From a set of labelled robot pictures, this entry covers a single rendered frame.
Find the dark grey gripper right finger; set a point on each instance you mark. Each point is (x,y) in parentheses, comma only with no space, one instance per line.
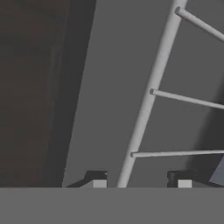
(175,176)

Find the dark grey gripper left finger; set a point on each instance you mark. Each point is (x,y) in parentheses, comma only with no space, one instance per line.
(95,176)

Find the grey metal oven rack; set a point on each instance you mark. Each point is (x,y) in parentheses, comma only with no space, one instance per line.
(151,84)

